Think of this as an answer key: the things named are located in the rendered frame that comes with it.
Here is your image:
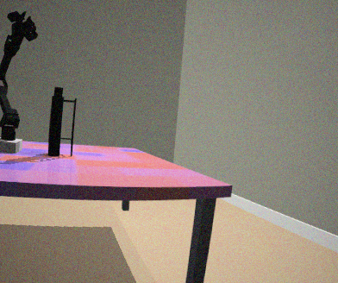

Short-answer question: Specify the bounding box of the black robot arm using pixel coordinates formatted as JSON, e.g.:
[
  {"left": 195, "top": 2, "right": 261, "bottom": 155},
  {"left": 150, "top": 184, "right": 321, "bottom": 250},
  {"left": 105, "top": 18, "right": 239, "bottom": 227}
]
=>
[{"left": 0, "top": 23, "right": 23, "bottom": 141}]

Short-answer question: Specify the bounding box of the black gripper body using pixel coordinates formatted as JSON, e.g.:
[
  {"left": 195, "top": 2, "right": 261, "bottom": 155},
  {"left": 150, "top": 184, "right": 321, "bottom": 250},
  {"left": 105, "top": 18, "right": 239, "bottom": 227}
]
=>
[{"left": 8, "top": 11, "right": 38, "bottom": 41}]

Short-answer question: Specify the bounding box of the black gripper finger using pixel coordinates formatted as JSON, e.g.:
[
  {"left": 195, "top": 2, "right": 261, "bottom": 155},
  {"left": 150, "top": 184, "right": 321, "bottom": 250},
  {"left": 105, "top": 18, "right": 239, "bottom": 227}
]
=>
[
  {"left": 13, "top": 11, "right": 27, "bottom": 22},
  {"left": 22, "top": 16, "right": 33, "bottom": 32}
]

